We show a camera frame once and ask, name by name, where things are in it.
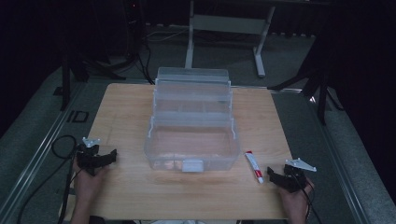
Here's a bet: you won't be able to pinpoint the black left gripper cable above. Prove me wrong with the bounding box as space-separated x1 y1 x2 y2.
16 134 82 224

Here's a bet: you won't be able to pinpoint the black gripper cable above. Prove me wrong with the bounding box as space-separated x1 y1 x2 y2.
16 134 82 224
299 180 323 224

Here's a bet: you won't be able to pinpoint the white metal table frame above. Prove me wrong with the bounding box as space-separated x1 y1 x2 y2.
184 0 276 78

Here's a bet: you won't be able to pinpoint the person's right hand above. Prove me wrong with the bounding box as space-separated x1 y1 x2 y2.
277 178 316 217

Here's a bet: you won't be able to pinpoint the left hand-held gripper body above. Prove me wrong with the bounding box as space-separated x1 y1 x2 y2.
76 136 105 177

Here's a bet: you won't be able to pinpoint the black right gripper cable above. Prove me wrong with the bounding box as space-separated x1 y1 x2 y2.
299 180 323 224

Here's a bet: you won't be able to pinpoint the black floor cables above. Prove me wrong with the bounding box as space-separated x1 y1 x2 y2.
124 18 188 86

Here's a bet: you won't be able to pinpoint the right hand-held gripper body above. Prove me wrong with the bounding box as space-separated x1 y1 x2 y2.
281 157 318 194

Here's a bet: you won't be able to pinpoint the person's left hand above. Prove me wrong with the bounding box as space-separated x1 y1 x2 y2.
72 163 110 200

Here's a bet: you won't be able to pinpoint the black stand with thick legs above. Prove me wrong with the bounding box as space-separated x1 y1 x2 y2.
51 46 132 112

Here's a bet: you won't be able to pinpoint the black tripod stand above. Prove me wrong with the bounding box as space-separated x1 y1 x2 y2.
266 46 346 127

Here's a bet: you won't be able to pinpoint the red and white tube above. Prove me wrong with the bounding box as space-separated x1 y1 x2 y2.
244 150 265 185

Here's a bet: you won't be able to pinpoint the clear plastic tiered storage box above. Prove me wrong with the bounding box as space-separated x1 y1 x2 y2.
143 66 242 173

